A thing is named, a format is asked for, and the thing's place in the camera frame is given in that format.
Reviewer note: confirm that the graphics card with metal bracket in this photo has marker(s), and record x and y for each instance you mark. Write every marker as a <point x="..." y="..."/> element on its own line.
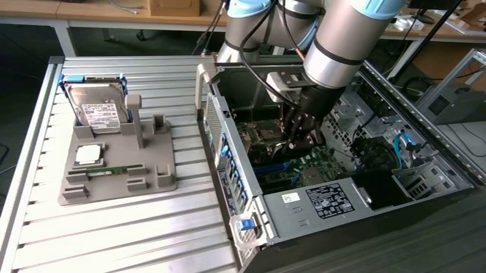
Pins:
<point x="277" y="156"/>

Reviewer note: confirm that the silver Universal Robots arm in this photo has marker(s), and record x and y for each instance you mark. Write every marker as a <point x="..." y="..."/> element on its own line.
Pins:
<point x="342" y="37"/>

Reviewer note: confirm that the hard disk with blue frame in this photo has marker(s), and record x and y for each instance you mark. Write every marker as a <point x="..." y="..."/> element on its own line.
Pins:
<point x="95" y="99"/>

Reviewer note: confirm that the brown cardboard box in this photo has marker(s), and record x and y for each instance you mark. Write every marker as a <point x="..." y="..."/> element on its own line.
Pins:
<point x="174" y="7"/>

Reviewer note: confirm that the black monitor foot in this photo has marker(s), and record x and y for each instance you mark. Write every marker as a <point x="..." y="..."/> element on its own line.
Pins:
<point x="424" y="17"/>

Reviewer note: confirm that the grey power supply unit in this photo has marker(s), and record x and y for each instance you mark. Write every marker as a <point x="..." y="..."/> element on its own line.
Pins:
<point x="289" y="213"/>

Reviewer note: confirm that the grey computer tower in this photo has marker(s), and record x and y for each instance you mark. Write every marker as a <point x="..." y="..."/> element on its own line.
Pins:
<point x="456" y="105"/>

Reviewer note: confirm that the grey parts rack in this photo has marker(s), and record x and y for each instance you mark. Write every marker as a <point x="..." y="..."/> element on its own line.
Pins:
<point x="114" y="185"/>

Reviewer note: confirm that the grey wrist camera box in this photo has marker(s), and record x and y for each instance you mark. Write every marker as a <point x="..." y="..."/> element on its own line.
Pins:
<point x="282" y="82"/>

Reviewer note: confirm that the CPU socket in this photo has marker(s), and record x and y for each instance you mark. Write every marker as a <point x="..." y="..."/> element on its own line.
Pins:
<point x="266" y="132"/>

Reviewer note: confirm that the open black PC case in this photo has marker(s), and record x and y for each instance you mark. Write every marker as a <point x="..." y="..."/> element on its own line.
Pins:
<point x="289" y="227"/>

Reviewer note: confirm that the white small box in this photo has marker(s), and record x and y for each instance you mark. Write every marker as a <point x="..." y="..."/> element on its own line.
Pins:
<point x="412" y="25"/>

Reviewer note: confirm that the green RAM stick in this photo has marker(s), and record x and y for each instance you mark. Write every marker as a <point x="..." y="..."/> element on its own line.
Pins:
<point x="109" y="170"/>

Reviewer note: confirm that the wooden desk with grey legs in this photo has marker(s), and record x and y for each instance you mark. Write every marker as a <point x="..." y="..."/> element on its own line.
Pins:
<point x="77" y="12"/>

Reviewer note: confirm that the silver CPU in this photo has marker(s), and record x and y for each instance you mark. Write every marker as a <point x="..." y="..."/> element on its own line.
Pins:
<point x="89" y="155"/>

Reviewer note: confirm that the cluttered wooden desk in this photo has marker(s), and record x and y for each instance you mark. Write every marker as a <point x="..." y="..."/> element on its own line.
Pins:
<point x="448" y="32"/>

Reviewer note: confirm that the black slanted stand pole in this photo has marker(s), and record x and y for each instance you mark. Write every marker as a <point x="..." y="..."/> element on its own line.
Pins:
<point x="425" y="42"/>

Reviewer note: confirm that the blue case latch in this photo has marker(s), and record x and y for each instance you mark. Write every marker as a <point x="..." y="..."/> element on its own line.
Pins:
<point x="245" y="224"/>

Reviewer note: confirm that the green motherboard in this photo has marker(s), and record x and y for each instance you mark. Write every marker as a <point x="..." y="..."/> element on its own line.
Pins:
<point x="322" y="165"/>

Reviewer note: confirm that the perforated metal disk bay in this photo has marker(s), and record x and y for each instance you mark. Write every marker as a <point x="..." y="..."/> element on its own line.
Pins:
<point x="357" y="125"/>

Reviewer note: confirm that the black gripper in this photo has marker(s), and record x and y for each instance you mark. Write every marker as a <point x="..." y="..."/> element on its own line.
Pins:
<point x="322" y="99"/>

